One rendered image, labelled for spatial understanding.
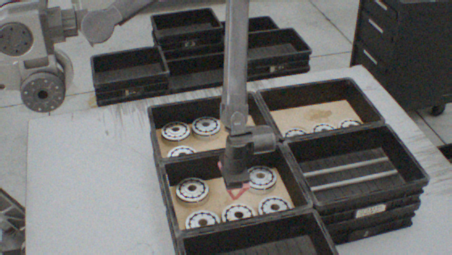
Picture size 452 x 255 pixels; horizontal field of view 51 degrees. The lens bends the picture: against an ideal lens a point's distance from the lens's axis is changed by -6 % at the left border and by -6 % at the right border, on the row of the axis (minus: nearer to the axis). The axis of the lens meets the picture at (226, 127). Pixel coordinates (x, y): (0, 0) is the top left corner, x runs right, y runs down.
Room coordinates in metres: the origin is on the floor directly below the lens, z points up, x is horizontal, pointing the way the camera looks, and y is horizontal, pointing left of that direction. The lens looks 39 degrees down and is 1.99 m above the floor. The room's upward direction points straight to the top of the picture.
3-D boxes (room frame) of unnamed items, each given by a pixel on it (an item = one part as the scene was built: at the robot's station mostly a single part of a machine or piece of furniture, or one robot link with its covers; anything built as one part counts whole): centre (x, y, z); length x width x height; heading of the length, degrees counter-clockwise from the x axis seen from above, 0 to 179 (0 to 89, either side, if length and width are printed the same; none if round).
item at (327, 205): (1.15, -0.41, 0.92); 0.40 x 0.30 x 0.02; 104
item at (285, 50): (2.50, -0.25, 0.37); 0.40 x 0.30 x 0.45; 106
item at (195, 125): (1.42, 0.07, 0.86); 0.10 x 0.10 x 0.01
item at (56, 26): (1.07, 0.40, 1.45); 0.09 x 0.08 x 0.12; 16
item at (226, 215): (0.99, -0.04, 0.86); 0.10 x 0.10 x 0.01
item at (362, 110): (1.44, -0.33, 0.87); 0.40 x 0.30 x 0.11; 104
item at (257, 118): (1.34, 0.05, 0.87); 0.40 x 0.30 x 0.11; 104
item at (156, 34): (2.78, 0.25, 0.37); 0.40 x 0.30 x 0.45; 106
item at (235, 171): (1.00, -0.02, 1.07); 0.10 x 0.07 x 0.07; 13
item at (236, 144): (0.99, -0.03, 1.13); 0.07 x 0.06 x 0.07; 105
